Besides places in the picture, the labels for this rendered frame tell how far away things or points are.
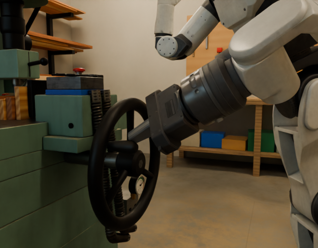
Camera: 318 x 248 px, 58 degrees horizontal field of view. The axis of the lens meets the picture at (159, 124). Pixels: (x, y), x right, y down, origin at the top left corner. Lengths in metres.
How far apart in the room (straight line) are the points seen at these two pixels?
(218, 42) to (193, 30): 2.91
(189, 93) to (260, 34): 0.13
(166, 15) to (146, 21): 3.23
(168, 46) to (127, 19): 3.44
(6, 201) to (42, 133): 0.15
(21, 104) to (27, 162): 0.16
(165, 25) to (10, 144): 0.71
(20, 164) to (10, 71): 0.26
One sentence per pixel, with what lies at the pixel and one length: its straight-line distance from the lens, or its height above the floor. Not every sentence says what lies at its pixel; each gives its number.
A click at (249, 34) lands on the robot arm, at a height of 1.05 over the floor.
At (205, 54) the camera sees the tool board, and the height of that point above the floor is 1.42.
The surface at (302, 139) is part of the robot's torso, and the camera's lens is 0.89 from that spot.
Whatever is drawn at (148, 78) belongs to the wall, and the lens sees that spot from 4.24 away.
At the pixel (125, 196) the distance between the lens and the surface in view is 0.98.
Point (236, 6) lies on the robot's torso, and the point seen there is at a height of 1.19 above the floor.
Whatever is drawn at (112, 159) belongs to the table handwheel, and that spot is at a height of 0.82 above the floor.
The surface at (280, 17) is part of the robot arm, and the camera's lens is 0.42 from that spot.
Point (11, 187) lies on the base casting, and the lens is 0.64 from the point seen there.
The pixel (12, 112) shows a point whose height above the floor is 0.92.
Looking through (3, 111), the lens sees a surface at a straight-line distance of 0.77.
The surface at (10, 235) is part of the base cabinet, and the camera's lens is 0.67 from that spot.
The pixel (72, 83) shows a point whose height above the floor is 0.98.
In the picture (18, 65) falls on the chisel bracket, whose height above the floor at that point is 1.03.
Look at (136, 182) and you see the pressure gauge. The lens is 0.93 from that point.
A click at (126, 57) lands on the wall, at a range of 4.41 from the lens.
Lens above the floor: 0.97
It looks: 7 degrees down
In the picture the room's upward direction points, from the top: straight up
